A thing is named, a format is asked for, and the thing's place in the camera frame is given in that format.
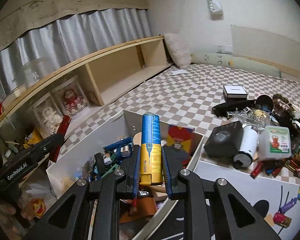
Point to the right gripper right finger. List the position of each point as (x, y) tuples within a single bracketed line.
[(166, 171)]

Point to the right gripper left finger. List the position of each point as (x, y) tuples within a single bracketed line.
[(134, 171)]

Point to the blue yellow lighter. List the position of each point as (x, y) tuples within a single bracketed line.
[(150, 158)]

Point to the round wooden coaster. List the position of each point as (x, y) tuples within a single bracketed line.
[(137, 138)]

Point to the dark blue lighter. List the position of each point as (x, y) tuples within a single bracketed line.
[(118, 144)]

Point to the white shoe box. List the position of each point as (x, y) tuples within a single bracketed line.
[(78, 162)]

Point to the red yellow card box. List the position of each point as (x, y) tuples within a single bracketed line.
[(180, 137)]

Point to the black square box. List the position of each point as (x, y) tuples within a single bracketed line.
[(224, 141)]

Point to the checkered bed sheet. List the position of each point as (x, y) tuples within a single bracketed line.
[(187, 99)]

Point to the white bunny doll case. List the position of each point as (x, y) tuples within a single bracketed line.
[(47, 116)]

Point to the wooden side shelf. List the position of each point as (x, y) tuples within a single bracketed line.
[(104, 76)]

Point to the red dress doll case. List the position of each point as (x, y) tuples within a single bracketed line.
[(70, 97)]

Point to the white cylindrical speaker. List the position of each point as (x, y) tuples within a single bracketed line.
[(248, 147)]

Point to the red lighter by speaker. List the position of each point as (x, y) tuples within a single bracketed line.
[(257, 170)]

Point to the small black white box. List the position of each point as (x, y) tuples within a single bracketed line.
[(235, 92)]

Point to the clear plastic storage box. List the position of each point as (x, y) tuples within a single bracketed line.
[(274, 143)]

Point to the fluffy white pillow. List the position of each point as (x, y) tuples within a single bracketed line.
[(178, 49)]

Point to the purple lighter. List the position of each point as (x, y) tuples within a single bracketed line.
[(288, 206)]

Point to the grey curtain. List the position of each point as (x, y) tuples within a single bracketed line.
[(68, 39)]

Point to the green bolster pillow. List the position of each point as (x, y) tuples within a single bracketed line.
[(227, 60)]

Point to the hanging white paper bag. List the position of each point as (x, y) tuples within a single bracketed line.
[(215, 7)]

